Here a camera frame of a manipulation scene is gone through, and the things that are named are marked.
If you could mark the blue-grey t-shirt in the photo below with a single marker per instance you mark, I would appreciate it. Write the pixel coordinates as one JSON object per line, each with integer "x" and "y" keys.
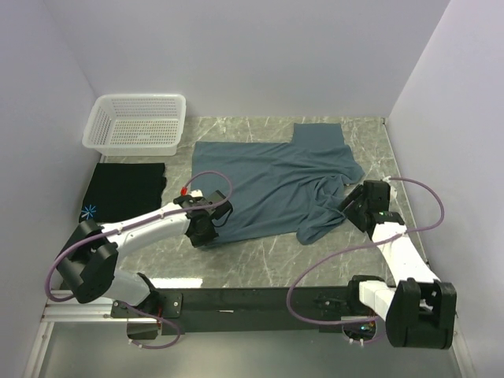
{"x": 279, "y": 188}

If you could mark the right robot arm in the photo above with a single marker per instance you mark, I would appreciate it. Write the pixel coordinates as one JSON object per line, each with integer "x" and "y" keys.
{"x": 419, "y": 310}

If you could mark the aluminium rail frame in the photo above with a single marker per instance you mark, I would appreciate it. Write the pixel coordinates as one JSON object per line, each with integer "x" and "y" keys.
{"x": 89, "y": 340}

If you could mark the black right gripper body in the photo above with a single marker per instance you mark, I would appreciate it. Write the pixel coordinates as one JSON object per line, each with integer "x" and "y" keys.
{"x": 353, "y": 211}

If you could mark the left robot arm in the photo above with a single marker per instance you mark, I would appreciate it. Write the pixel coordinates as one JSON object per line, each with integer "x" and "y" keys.
{"x": 89, "y": 261}

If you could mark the black base beam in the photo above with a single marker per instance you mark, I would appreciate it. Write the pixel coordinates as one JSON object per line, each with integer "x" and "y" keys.
{"x": 264, "y": 309}

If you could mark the white plastic basket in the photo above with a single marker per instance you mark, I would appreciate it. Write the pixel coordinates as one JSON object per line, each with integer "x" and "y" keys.
{"x": 145, "y": 125}

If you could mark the folded black t-shirt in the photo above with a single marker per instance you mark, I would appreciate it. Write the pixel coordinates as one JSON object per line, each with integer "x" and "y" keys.
{"x": 118, "y": 192}

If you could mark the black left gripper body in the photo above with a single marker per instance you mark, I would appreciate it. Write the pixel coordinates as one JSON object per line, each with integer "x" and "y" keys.
{"x": 206, "y": 236}

